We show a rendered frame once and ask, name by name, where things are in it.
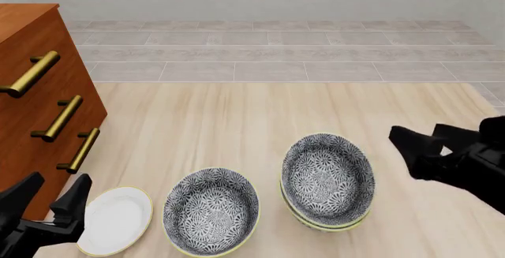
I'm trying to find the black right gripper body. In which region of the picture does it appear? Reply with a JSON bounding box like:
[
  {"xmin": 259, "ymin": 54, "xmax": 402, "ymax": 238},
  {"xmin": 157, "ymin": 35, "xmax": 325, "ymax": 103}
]
[{"xmin": 449, "ymin": 115, "xmax": 505, "ymax": 196}]

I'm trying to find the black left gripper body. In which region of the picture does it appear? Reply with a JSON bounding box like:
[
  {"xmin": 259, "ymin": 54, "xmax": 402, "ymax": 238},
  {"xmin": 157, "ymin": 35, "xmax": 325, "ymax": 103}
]
[{"xmin": 0, "ymin": 218, "xmax": 84, "ymax": 258}]

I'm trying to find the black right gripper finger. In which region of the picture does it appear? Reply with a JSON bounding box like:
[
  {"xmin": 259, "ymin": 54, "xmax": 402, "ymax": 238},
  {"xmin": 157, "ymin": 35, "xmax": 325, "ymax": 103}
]
[
  {"xmin": 387, "ymin": 125, "xmax": 459, "ymax": 180},
  {"xmin": 431, "ymin": 123, "xmax": 481, "ymax": 153}
]

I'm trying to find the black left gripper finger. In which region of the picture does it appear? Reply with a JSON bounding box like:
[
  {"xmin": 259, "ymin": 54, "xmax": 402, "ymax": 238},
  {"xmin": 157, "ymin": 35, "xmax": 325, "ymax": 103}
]
[
  {"xmin": 49, "ymin": 173, "xmax": 93, "ymax": 227},
  {"xmin": 0, "ymin": 171, "xmax": 45, "ymax": 236}
]

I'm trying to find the black patterned bowl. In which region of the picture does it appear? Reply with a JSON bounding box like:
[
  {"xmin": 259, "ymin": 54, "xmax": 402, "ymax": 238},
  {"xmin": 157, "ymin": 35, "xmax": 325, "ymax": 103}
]
[
  {"xmin": 280, "ymin": 133, "xmax": 376, "ymax": 227},
  {"xmin": 280, "ymin": 180, "xmax": 372, "ymax": 234},
  {"xmin": 162, "ymin": 166, "xmax": 261, "ymax": 256}
]

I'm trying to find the white plate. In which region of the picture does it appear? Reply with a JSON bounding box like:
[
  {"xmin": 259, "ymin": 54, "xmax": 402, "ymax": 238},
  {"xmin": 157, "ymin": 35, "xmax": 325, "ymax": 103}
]
[{"xmin": 75, "ymin": 185, "xmax": 154, "ymax": 256}]

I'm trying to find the wooden cabinet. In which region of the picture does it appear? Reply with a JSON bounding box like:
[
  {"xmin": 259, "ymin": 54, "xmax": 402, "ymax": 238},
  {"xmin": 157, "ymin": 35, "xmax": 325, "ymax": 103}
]
[{"xmin": 0, "ymin": 2, "xmax": 109, "ymax": 221}]

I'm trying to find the short brass drawer handle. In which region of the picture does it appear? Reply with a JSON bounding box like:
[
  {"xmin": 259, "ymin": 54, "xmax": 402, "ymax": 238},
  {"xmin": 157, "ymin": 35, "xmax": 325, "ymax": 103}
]
[{"xmin": 55, "ymin": 127, "xmax": 101, "ymax": 175}]

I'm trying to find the medium brass drawer handle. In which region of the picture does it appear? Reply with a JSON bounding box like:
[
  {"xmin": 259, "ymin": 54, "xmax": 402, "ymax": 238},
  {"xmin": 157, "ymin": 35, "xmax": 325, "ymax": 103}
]
[{"xmin": 30, "ymin": 94, "xmax": 84, "ymax": 144}]

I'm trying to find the long brass drawer handle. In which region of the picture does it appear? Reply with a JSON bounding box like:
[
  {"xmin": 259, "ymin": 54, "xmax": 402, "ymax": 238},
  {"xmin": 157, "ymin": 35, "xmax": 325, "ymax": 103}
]
[{"xmin": 0, "ymin": 50, "xmax": 62, "ymax": 99}]

